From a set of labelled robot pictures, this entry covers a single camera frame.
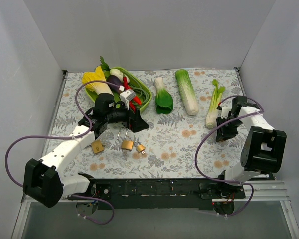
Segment small brass padlock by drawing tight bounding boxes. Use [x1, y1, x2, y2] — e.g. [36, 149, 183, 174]
[134, 141, 146, 154]

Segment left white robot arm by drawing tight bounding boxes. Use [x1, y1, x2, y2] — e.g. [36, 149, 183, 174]
[23, 93, 149, 208]

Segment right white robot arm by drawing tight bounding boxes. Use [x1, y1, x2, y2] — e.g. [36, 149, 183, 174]
[215, 96, 287, 198]

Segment red chili pepper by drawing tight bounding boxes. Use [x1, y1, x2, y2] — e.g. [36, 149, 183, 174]
[123, 76, 142, 105]
[129, 99, 136, 112]

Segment celery stalk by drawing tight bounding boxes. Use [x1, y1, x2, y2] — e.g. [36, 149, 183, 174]
[205, 79, 226, 129]

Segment brass padlock long shackle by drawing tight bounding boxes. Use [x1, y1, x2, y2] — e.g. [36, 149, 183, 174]
[117, 127, 134, 157]

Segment green plastic basket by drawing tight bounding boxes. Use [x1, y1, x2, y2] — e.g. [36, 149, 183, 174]
[85, 66, 152, 112]

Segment green long beans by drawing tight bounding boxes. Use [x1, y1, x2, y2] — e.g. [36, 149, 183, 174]
[118, 67, 152, 109]

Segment bok choy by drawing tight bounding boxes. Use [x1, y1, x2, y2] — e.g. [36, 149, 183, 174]
[154, 77, 173, 114]

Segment yellow napa cabbage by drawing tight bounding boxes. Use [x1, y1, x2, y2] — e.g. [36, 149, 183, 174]
[82, 66, 113, 95]

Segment purple eggplant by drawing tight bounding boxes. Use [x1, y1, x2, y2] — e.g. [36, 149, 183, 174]
[107, 75, 125, 94]

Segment large brass padlock left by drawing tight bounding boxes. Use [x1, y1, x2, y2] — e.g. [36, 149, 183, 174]
[91, 140, 105, 154]

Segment white radish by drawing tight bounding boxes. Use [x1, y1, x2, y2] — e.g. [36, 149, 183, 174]
[110, 68, 124, 78]

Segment floral table mat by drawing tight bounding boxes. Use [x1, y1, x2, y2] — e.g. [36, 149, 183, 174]
[63, 69, 248, 179]

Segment green leafy herb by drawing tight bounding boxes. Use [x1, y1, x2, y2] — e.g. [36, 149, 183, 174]
[100, 56, 111, 71]

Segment green napa cabbage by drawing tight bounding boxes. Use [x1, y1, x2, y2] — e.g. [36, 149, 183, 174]
[175, 69, 199, 116]

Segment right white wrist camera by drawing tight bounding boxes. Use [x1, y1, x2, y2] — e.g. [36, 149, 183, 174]
[217, 106, 231, 119]

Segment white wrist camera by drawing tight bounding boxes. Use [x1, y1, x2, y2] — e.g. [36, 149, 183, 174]
[120, 89, 136, 104]
[217, 106, 231, 119]

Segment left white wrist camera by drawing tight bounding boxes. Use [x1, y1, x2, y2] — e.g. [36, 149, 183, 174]
[120, 89, 136, 104]

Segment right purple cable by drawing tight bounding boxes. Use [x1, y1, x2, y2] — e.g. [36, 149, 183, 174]
[195, 97, 265, 217]

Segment purple cable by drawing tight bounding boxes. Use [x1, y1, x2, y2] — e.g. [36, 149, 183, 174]
[4, 80, 125, 225]
[195, 97, 265, 217]

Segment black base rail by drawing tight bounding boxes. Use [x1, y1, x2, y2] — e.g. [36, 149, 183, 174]
[70, 178, 245, 210]

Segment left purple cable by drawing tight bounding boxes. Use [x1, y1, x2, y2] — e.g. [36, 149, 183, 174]
[4, 80, 125, 225]

